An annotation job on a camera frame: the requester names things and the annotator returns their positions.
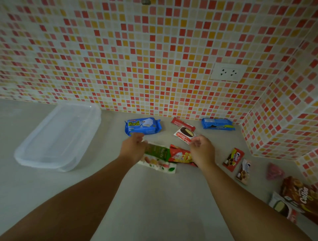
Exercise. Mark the person's right hand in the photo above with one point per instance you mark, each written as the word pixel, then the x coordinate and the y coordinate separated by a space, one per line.
pixel 203 152

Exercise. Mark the person's left hand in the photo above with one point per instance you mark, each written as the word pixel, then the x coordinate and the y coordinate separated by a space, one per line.
pixel 133 149

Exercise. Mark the person's right fingers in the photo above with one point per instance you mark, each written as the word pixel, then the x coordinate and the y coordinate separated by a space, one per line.
pixel 195 140

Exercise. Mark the person's left fingers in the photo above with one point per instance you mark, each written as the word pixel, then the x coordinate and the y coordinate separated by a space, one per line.
pixel 138 136

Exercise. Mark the white red chocolate pie packet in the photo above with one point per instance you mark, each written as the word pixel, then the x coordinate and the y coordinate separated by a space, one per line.
pixel 183 134
pixel 283 207

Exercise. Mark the green white snack packet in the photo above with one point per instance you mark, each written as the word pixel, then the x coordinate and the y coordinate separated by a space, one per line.
pixel 159 159

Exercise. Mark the person's right forearm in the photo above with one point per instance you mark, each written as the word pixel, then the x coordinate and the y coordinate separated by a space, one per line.
pixel 243 208

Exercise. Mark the person's left forearm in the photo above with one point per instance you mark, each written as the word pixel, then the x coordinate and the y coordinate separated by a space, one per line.
pixel 74 203

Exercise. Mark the blue wafer packet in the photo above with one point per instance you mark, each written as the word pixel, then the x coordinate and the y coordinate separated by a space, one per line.
pixel 143 126

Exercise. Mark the red orange snack packet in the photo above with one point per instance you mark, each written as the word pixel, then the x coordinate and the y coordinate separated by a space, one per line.
pixel 180 156

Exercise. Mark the slim red snack packet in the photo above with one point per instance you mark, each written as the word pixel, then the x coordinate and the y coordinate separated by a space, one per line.
pixel 182 123

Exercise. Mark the blue cookie packet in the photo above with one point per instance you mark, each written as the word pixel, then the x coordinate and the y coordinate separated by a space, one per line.
pixel 217 124

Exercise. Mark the small red biscuit packet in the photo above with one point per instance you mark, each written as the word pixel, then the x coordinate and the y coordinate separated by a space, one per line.
pixel 233 159

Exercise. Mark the small white biscuit packet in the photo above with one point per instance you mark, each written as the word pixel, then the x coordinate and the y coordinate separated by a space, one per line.
pixel 244 172

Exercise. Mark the clear plastic container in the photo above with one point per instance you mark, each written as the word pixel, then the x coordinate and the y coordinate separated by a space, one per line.
pixel 59 136

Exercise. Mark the pink plastic wrapped candy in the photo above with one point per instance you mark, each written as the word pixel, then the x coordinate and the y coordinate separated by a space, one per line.
pixel 274 171

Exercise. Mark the brown snack bag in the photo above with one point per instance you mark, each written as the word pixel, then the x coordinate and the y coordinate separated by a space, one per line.
pixel 301 196

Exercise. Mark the white wall socket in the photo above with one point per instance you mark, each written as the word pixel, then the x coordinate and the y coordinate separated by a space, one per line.
pixel 228 72

